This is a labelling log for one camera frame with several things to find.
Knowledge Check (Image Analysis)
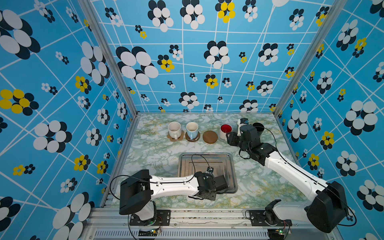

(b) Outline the black mug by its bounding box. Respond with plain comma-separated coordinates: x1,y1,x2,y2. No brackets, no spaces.
253,123,265,137

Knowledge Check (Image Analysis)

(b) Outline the red interior white mug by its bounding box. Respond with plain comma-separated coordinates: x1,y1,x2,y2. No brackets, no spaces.
219,124,233,141

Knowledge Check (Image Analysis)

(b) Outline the round brown coaster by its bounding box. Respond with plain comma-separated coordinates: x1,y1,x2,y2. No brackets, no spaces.
185,132,201,142
203,131,218,144

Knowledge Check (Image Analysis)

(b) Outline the round brown coaster front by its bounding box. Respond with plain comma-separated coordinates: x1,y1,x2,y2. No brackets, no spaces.
185,132,201,142

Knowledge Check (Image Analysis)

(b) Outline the paw print wooden coaster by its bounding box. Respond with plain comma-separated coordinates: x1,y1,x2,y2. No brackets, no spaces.
166,130,185,142

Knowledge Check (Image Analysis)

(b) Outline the white mug blue handle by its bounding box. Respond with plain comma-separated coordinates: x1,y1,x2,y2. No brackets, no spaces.
186,122,199,139

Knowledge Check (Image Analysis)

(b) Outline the white speckled mug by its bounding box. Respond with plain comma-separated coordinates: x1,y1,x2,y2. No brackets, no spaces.
168,122,182,140

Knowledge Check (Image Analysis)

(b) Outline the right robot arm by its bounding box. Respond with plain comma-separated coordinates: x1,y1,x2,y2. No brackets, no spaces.
226,125,349,233

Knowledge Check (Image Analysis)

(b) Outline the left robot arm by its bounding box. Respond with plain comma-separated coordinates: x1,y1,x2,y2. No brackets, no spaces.
119,170,228,221

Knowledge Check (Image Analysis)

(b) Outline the metal serving tray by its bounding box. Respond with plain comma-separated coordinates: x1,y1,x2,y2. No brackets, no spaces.
176,152,239,195

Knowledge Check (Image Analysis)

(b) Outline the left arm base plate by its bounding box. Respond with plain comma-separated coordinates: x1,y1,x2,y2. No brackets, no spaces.
129,210,171,227

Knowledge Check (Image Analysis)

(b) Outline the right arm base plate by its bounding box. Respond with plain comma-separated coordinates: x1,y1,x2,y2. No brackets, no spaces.
245,210,293,228

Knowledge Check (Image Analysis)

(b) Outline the aluminium front frame rail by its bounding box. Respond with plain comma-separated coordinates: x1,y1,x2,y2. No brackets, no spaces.
81,208,342,240

